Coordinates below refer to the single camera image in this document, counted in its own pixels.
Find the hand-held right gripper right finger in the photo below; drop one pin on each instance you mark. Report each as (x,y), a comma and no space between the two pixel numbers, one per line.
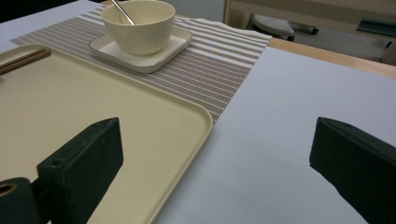
(358,168)

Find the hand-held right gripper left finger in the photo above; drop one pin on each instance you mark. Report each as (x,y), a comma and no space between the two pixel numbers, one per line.
(84,161)

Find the beige plastic tray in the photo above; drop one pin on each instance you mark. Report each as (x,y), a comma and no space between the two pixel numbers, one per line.
(93,109)

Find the brown wooden chopstick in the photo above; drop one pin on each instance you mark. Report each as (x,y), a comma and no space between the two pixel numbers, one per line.
(25,63)

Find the square white plate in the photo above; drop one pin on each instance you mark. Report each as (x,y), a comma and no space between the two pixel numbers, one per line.
(155,60)

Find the cream ceramic bowl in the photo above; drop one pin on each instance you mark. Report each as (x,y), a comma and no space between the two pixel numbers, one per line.
(143,31)

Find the metal spoon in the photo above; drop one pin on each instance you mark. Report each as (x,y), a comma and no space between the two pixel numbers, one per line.
(123,12)

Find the wooden table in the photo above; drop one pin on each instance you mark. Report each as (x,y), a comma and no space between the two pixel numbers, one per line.
(342,59)

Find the teal desk panel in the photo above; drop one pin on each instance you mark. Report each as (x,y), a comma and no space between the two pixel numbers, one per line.
(376,27)

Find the striped placemat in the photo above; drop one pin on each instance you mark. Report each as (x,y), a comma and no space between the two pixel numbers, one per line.
(211,68)

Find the foot pedal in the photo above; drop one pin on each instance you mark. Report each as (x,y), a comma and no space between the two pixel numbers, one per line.
(274,26)

